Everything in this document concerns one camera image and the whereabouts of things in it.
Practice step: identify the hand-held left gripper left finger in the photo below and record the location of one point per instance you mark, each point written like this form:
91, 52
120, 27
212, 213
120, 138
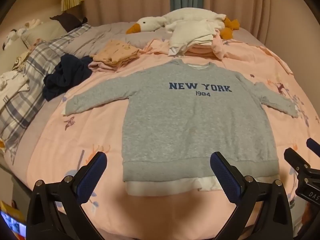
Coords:
91, 177

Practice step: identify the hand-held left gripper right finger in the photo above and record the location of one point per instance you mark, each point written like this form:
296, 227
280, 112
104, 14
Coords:
225, 177

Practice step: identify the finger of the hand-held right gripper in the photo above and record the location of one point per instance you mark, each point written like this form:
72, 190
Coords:
296, 158
314, 145

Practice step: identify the grey printed sweatshirt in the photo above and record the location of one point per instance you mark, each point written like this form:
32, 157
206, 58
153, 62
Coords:
195, 120

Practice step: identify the peach printed folded clothes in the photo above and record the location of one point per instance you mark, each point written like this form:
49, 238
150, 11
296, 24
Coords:
116, 52

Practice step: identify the pink folded clothes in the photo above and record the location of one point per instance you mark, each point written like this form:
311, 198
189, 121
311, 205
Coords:
218, 49

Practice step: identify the white folded clothes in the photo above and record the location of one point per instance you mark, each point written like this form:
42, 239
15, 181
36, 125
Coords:
190, 33

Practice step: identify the pink printed duvet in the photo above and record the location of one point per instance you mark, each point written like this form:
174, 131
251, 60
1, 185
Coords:
87, 135

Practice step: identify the colourful box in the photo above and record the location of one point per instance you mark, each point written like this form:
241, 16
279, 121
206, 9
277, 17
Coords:
11, 222

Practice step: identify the navy crumpled cloth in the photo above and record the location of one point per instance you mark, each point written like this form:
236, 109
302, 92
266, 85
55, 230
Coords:
65, 77

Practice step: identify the white printed cloth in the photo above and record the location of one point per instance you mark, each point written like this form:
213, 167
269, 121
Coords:
12, 85

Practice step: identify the blue plaid pillow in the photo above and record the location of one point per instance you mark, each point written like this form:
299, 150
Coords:
32, 65

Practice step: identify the round patterned cushion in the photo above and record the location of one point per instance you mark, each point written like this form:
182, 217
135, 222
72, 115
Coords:
19, 62

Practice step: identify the cream pillow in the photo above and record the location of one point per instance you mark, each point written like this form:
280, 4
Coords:
45, 31

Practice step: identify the dark brown pillow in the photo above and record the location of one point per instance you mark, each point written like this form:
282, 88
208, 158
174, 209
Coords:
68, 21

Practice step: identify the pink curtain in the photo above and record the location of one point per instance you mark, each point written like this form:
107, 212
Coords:
250, 0

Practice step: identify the small plush toys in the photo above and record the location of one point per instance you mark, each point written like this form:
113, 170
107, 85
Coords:
17, 32

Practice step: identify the white goose plush toy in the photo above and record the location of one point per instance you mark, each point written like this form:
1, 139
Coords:
150, 23

